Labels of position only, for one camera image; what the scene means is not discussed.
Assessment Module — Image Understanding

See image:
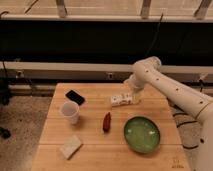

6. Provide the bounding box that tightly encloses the left wall outlet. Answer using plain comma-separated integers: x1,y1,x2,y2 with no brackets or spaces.
16,71,24,79

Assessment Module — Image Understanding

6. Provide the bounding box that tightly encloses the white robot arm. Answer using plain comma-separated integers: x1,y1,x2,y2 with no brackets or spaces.
126,57,213,171

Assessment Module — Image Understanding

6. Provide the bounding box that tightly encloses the white plastic cup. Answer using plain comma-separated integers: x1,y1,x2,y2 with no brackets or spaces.
59,101,79,124

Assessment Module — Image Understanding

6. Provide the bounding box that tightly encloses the white plastic bottle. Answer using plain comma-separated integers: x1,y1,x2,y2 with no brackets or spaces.
110,93,133,106

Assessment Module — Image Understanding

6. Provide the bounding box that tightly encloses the red brown pepper toy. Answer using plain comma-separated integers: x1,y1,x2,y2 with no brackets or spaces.
103,112,111,132

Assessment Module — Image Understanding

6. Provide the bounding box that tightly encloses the wall power outlet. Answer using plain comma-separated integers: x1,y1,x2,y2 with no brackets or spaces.
106,72,113,80

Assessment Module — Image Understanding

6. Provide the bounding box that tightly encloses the beige sponge block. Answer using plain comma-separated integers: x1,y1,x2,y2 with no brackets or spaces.
60,135,82,159

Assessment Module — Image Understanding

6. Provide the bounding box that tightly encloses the black floor cable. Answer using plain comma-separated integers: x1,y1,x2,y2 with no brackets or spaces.
171,106,201,150

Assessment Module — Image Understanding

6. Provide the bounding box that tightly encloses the black object on floor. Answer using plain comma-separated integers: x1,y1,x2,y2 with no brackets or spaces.
0,127,11,139

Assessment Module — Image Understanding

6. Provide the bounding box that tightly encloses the black hanging cable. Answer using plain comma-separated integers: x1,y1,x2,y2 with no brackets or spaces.
143,12,165,60

